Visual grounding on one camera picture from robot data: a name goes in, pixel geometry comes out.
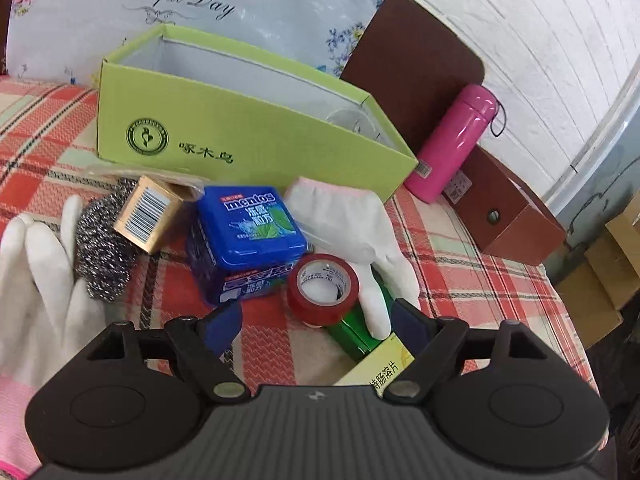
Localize green box under glove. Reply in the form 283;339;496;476
323;262;381;362

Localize blue mentos tin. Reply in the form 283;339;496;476
186;185;307;306

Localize red tape roll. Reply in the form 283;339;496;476
286;254;359;327

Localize green cardboard shoe box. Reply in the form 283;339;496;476
96;25;416;198

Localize white glove left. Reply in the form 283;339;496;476
1;195;106;479

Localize pink thermos bottle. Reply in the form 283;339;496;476
404;84;506;203

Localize brown cardboard box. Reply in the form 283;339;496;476
442;146;565;266

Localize clear plastic cup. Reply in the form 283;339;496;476
326;108;383;142

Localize yellow medicine box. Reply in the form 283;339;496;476
335;333;414;396

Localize white glove right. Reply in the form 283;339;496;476
284;177;420;340

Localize white glove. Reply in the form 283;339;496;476
284;177;420;340
1;195;106;479

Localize floral plastic bag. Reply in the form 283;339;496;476
4;0;384;86

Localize steel wool scrubber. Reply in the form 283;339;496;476
75;178;140;302

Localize cardboard boxes on floor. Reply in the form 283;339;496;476
556;197;639;348

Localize gold barcode box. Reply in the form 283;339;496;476
113;176;203;255

